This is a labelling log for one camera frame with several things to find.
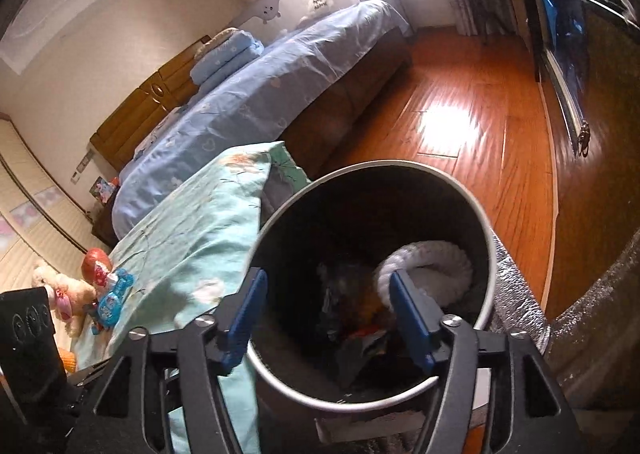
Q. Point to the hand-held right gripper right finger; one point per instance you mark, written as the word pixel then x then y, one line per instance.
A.
pixel 410 319

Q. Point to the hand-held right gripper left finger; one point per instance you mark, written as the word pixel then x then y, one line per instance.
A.
pixel 245 319

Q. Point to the blue plastic toy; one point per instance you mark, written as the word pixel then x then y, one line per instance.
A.
pixel 112 306

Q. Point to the round black bin white rim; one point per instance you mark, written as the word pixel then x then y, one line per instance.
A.
pixel 360 214

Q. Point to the yellow corn toy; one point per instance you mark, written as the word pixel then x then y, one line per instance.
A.
pixel 67 361

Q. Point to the beige teddy bear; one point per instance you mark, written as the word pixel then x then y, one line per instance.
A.
pixel 70 291

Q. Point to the silver foil mat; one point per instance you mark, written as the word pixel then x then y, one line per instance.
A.
pixel 520 294

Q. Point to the red yellow apple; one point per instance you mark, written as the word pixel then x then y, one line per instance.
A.
pixel 95 264

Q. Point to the dark wooden nightstand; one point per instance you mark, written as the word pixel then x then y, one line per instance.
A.
pixel 105 224

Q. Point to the white blue flat pillow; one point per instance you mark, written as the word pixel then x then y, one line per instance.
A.
pixel 150 139

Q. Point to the bed with blue sheet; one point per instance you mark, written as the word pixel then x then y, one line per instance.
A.
pixel 250 99

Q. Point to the brown wooden headboard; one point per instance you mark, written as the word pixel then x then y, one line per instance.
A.
pixel 150 109

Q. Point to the folded blue quilt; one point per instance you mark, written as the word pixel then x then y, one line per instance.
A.
pixel 225 59

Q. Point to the small beige pillow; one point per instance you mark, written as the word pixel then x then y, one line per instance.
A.
pixel 212 41

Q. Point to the grey patterned curtain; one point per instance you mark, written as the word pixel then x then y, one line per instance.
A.
pixel 485 9

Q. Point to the black glass cabinet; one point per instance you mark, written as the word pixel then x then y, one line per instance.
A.
pixel 565 34

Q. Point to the small photo frame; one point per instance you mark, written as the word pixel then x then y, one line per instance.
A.
pixel 100 189

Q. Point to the wall switch panel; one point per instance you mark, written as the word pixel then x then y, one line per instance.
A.
pixel 82 165

